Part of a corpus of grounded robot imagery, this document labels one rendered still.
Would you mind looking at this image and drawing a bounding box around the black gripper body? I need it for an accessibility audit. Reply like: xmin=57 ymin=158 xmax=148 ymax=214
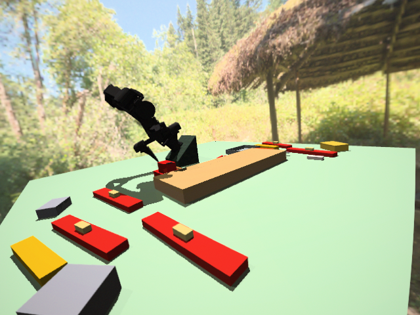
xmin=133 ymin=117 xmax=182 ymax=153

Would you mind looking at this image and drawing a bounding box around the tan rectangular panel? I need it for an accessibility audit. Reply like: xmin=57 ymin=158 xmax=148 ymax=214
xmin=153 ymin=148 xmax=287 ymax=204

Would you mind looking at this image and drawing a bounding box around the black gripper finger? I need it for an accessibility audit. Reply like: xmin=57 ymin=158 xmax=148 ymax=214
xmin=172 ymin=131 xmax=180 ymax=150
xmin=140 ymin=146 xmax=159 ymax=162

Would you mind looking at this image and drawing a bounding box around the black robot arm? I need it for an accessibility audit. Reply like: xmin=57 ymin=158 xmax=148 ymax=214
xmin=103 ymin=84 xmax=178 ymax=153

